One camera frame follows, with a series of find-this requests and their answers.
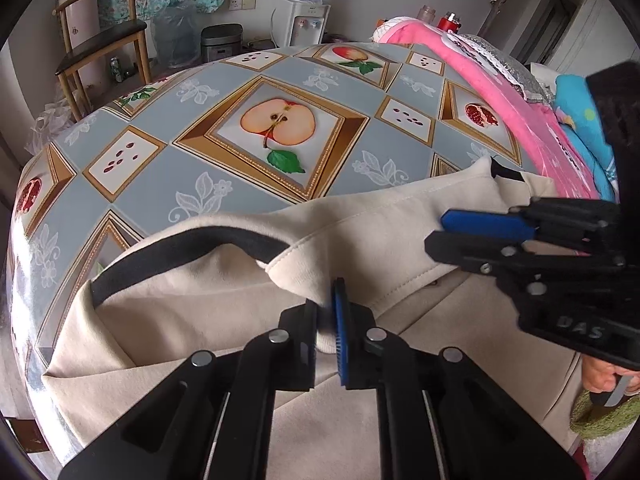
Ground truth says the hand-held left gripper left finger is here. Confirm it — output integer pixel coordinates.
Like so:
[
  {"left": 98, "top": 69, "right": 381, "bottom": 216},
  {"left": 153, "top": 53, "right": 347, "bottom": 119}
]
[{"left": 57, "top": 300, "right": 321, "bottom": 480}]

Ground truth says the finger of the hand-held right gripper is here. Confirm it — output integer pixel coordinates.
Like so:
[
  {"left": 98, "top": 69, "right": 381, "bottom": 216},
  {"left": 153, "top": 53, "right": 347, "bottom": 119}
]
[
  {"left": 440, "top": 197, "right": 621, "bottom": 251},
  {"left": 424, "top": 230, "right": 626, "bottom": 281}
]

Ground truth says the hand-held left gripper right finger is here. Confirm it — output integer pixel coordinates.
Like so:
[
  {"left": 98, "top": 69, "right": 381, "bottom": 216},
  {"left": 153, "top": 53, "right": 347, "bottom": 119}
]
[{"left": 332, "top": 277, "right": 586, "bottom": 480}]

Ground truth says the cream zip jacket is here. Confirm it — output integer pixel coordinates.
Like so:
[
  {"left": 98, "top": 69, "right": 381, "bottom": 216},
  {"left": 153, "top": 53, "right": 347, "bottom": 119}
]
[{"left": 40, "top": 155, "right": 601, "bottom": 480}]

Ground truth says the person's right hand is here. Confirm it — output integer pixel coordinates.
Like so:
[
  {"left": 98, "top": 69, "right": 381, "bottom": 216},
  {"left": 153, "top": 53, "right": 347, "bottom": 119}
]
[{"left": 581, "top": 355, "right": 623, "bottom": 395}]

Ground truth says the pink floral blanket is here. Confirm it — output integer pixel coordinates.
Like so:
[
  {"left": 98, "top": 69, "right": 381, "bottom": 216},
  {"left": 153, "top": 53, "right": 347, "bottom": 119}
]
[{"left": 372, "top": 17, "right": 601, "bottom": 201}]

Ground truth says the blue pillow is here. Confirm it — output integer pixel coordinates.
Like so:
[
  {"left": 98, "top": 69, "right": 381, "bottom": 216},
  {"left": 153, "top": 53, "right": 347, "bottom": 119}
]
[{"left": 552, "top": 74, "right": 618, "bottom": 201}]

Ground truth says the silver cushion with lace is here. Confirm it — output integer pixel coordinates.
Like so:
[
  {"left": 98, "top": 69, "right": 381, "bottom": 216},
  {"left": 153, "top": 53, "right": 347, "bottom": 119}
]
[{"left": 447, "top": 32, "right": 551, "bottom": 103}]

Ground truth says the fruit print tablecloth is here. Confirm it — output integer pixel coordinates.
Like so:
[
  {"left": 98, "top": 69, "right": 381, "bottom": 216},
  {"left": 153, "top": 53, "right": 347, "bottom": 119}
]
[{"left": 7, "top": 42, "right": 551, "bottom": 466}]

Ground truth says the white water dispenser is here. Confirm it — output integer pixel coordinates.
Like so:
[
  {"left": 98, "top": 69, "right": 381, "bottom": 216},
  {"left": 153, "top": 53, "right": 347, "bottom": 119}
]
[{"left": 285, "top": 2, "right": 332, "bottom": 48}]

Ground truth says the cardboard box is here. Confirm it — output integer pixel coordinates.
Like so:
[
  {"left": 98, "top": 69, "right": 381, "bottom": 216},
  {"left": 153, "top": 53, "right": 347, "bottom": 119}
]
[{"left": 10, "top": 417, "right": 46, "bottom": 453}]

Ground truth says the dark rice cooker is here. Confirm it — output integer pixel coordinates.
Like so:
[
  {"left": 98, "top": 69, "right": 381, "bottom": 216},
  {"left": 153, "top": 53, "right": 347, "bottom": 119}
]
[{"left": 201, "top": 24, "right": 244, "bottom": 63}]

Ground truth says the empty clear water jug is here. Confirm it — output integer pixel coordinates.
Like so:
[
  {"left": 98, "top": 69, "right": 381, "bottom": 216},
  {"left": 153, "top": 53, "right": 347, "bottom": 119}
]
[{"left": 150, "top": 2, "right": 201, "bottom": 68}]

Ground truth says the white mesh fabric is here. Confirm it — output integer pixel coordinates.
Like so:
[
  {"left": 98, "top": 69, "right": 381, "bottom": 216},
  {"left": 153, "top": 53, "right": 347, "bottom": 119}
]
[{"left": 27, "top": 102, "right": 76, "bottom": 153}]

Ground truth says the wooden chair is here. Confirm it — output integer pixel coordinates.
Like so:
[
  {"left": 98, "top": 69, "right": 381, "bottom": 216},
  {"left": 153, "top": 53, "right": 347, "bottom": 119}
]
[{"left": 54, "top": 0, "right": 151, "bottom": 121}]

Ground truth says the tall white cylinder appliance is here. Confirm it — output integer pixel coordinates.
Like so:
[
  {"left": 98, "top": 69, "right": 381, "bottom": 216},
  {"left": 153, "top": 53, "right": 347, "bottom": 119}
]
[{"left": 57, "top": 0, "right": 101, "bottom": 86}]

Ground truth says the doorway frame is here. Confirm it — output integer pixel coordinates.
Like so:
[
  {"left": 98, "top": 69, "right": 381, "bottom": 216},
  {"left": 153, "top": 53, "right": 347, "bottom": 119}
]
[{"left": 510, "top": 0, "right": 586, "bottom": 66}]

